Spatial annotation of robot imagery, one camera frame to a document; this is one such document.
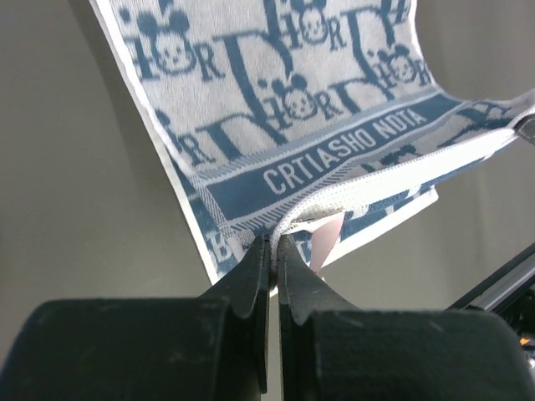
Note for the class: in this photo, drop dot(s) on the white blue patterned towel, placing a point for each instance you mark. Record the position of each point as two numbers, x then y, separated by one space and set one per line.
272 117

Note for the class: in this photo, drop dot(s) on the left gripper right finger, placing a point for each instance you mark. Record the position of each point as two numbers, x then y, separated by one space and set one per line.
332 350

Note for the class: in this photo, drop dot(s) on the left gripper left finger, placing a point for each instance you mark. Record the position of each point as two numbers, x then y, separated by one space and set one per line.
211 347

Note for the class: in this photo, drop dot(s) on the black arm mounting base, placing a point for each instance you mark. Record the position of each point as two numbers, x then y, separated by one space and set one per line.
509 293

